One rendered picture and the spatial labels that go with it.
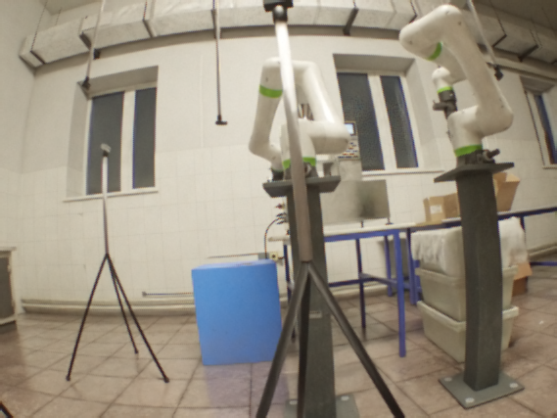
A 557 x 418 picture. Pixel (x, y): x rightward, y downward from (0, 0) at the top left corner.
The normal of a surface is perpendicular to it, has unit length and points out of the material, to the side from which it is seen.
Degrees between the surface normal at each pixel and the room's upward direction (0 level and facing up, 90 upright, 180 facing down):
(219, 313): 90
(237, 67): 90
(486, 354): 90
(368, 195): 90
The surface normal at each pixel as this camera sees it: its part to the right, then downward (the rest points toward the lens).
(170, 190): 0.07, -0.11
